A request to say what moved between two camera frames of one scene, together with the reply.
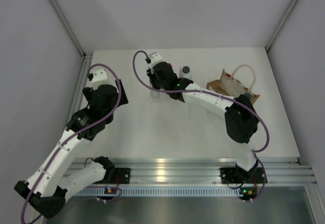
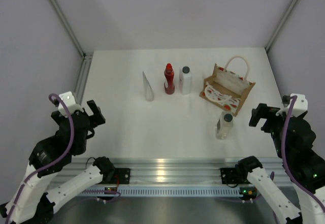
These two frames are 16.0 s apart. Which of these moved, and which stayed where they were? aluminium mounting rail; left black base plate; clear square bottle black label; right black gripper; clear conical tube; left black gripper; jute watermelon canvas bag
Moved: clear square bottle black label; clear conical tube; right black gripper; left black gripper; jute watermelon canvas bag
Stayed: left black base plate; aluminium mounting rail
